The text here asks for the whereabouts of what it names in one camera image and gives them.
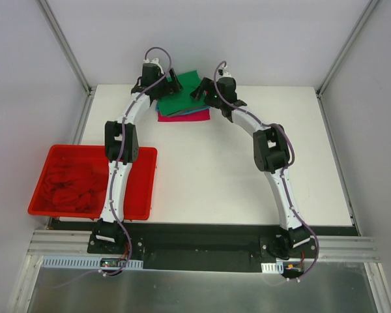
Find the green t-shirt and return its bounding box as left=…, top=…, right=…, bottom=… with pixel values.
left=158, top=70, right=204, bottom=105

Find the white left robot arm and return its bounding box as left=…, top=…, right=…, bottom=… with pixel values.
left=87, top=58, right=182, bottom=256

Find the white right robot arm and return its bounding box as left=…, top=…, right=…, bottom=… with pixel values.
left=190, top=76, right=311, bottom=260

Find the folded pink t-shirt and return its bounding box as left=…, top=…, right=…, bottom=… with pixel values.
left=158, top=110, right=210, bottom=123

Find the folded grey t-shirt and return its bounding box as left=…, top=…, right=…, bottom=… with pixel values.
left=166, top=106, right=208, bottom=117

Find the folded teal t-shirt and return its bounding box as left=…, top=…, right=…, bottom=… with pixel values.
left=156, top=101, right=209, bottom=116

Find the red plastic bin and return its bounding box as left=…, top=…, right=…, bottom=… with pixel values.
left=27, top=145, right=157, bottom=220

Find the red t-shirt in bin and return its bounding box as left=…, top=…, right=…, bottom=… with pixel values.
left=40, top=161, right=106, bottom=213

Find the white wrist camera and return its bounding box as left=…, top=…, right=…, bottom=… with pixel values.
left=217, top=67, right=232, bottom=78
left=143, top=57, right=160, bottom=66

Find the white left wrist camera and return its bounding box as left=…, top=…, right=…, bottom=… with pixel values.
left=143, top=57, right=160, bottom=66

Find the right aluminium frame post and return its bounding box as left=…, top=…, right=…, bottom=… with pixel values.
left=315, top=0, right=381, bottom=98

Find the aluminium frame post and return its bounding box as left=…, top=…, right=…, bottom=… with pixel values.
left=35, top=0, right=97, bottom=96
left=315, top=0, right=381, bottom=98

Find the left aluminium frame post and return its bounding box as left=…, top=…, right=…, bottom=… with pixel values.
left=35, top=0, right=97, bottom=96

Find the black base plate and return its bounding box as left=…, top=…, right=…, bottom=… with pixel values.
left=86, top=222, right=319, bottom=273

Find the right white cable duct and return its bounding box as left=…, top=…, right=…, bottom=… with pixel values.
left=261, top=261, right=284, bottom=275

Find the white cable duct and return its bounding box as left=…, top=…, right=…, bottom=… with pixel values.
left=42, top=256, right=143, bottom=271
left=261, top=261, right=284, bottom=275

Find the aluminium front rail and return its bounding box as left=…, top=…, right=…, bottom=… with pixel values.
left=27, top=229, right=94, bottom=255

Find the left white cable duct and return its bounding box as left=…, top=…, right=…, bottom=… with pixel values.
left=42, top=256, right=143, bottom=271

